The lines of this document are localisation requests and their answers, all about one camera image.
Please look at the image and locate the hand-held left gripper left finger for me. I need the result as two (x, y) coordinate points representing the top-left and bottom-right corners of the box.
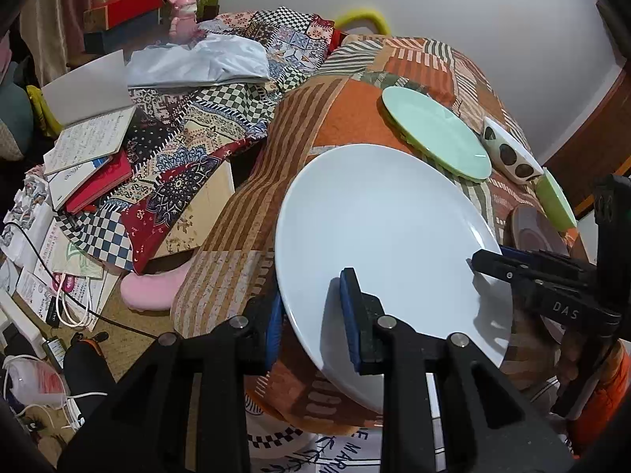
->
(56, 293), (286, 473)

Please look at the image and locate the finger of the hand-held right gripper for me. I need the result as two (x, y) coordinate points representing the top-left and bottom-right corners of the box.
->
(470, 249), (545, 297)
(500, 245), (575, 262)

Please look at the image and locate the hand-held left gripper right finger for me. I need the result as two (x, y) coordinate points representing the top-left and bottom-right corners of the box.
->
(339, 267), (579, 473)

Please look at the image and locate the large white plate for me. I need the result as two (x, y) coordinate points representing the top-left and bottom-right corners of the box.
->
(275, 144), (514, 413)

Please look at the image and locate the mint green plate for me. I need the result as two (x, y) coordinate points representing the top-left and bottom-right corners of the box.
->
(381, 86), (494, 181)

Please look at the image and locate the person's right hand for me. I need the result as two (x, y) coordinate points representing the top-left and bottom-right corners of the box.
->
(557, 326), (585, 385)

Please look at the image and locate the lime green plate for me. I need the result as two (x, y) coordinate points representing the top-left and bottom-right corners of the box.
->
(535, 168), (579, 232)

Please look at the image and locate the white bowl with dark spots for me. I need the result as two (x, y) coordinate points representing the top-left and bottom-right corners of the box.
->
(480, 115), (544, 184)

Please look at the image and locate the brown wooden door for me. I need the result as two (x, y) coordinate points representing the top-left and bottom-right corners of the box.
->
(541, 2), (631, 218)

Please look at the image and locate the checkered patchwork cloth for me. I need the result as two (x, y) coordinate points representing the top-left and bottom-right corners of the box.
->
(55, 6), (342, 275)

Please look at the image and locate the dark cloth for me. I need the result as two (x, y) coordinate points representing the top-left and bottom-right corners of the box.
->
(63, 332), (116, 407)

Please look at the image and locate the white paper bag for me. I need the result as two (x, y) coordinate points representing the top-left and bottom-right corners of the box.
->
(47, 239), (121, 332)

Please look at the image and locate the orange patchwork blanket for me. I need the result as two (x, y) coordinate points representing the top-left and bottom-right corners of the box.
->
(170, 34), (595, 437)

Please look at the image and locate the red book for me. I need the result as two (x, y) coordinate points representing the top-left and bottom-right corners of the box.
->
(64, 150), (134, 216)

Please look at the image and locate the white plastic bag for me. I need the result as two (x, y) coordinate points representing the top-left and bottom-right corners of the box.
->
(1, 354), (71, 409)

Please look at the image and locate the white and blue book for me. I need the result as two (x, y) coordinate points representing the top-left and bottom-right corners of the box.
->
(48, 154), (115, 211)

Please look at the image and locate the white power strip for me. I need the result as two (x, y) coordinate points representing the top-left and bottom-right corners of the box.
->
(0, 286), (47, 358)

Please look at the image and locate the pile of white papers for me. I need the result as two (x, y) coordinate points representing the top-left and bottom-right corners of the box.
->
(0, 175), (56, 269)

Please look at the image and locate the grey folded cloth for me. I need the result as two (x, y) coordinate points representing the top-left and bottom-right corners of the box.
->
(125, 34), (273, 91)

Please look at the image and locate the yellow curved tube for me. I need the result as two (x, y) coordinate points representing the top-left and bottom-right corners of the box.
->
(336, 7), (391, 36)

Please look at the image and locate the open handwritten notebook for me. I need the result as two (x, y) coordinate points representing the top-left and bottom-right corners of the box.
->
(41, 49), (137, 176)

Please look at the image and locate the pink toy figure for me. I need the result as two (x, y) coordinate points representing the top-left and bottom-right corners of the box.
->
(165, 0), (209, 44)

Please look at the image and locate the teal cushion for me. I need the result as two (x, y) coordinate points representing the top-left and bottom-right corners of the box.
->
(0, 79), (36, 161)

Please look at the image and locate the dark blue box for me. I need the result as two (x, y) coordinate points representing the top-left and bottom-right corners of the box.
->
(83, 10), (164, 54)

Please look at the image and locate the long red box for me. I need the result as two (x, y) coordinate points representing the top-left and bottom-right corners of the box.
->
(83, 0), (166, 31)

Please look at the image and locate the beige striped curtain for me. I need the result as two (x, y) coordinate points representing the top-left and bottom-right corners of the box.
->
(19, 0), (135, 87)

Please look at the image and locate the black cable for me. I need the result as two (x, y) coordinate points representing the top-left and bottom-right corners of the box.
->
(1, 222), (166, 342)

